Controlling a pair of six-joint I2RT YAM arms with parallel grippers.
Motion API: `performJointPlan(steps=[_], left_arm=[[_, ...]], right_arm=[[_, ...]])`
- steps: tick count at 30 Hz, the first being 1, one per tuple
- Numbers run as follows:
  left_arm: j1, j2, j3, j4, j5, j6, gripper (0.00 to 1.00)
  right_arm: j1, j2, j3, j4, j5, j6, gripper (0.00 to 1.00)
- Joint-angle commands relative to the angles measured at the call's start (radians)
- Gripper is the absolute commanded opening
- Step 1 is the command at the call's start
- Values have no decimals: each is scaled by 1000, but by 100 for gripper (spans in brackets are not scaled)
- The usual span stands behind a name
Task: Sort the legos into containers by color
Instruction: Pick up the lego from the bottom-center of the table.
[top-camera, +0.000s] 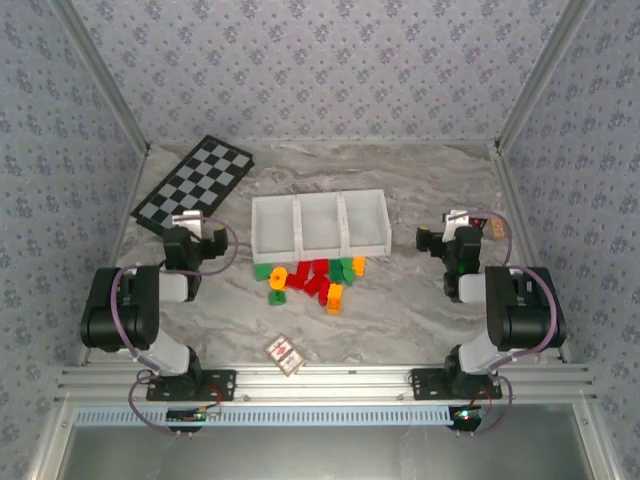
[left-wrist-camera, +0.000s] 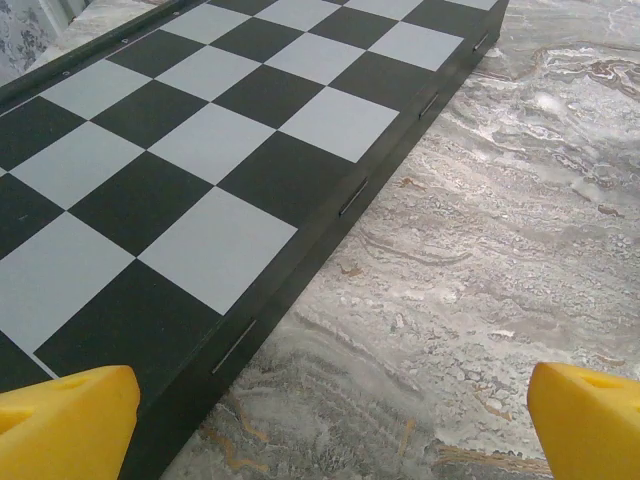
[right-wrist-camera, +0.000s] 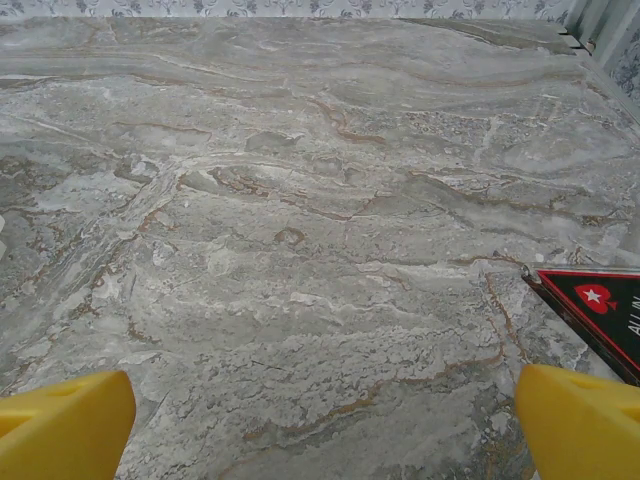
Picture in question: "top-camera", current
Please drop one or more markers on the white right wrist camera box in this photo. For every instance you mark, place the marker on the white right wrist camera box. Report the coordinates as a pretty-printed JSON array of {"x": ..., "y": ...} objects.
[{"x": 455, "y": 224}]

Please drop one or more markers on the dark green long lego brick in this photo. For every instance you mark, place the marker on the dark green long lego brick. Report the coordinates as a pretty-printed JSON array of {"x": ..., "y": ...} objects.
[{"x": 336, "y": 270}]

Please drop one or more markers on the red and black triangular object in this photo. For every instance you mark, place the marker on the red and black triangular object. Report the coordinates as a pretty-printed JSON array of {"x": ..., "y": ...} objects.
[{"x": 479, "y": 222}]

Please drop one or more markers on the aluminium side rail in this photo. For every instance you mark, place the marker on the aluminium side rail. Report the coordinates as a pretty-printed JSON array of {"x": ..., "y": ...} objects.
[
  {"x": 127, "y": 210},
  {"x": 515, "y": 210}
]

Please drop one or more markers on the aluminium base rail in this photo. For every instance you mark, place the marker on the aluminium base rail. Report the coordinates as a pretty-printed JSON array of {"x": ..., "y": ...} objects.
[{"x": 320, "y": 385}]

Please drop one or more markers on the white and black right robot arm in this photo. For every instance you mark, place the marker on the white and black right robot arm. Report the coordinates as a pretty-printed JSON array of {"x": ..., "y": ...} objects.
[{"x": 520, "y": 310}]

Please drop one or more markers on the tan wooden block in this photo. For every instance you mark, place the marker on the tan wooden block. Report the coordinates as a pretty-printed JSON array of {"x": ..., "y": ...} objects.
[{"x": 497, "y": 228}]

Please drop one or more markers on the black and grey chessboard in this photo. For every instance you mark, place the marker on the black and grey chessboard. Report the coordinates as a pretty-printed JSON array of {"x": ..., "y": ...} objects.
[{"x": 200, "y": 185}]

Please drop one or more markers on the aluminium corner post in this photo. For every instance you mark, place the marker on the aluminium corner post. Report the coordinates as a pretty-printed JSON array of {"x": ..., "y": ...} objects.
[
  {"x": 542, "y": 82},
  {"x": 105, "y": 82}
]

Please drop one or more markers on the yellow round lego piece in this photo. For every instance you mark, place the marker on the yellow round lego piece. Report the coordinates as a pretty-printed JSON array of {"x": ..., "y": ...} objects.
[{"x": 277, "y": 278}]

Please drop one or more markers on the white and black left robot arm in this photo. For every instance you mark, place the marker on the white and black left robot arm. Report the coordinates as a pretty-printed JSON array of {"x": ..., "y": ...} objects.
[{"x": 120, "y": 310}]

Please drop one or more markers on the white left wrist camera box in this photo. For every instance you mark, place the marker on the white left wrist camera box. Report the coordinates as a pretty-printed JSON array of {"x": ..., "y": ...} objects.
[{"x": 187, "y": 222}]

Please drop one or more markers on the yellow lego brick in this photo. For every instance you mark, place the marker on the yellow lego brick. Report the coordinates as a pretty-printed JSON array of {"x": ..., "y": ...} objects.
[
  {"x": 333, "y": 306},
  {"x": 358, "y": 265},
  {"x": 335, "y": 291}
]

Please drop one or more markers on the small card box red print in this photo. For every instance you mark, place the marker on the small card box red print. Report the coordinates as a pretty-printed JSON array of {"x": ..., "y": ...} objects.
[{"x": 285, "y": 354}]

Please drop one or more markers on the small circuit board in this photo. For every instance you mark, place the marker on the small circuit board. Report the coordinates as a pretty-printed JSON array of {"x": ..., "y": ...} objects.
[
  {"x": 467, "y": 414},
  {"x": 192, "y": 414}
]

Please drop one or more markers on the red lego brick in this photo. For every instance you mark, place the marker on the red lego brick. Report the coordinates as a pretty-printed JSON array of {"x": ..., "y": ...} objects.
[
  {"x": 320, "y": 265},
  {"x": 299, "y": 276},
  {"x": 325, "y": 297},
  {"x": 315, "y": 285}
]

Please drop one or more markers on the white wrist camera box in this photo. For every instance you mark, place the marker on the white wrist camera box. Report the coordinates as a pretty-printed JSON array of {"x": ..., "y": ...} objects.
[
  {"x": 455, "y": 224},
  {"x": 187, "y": 222}
]

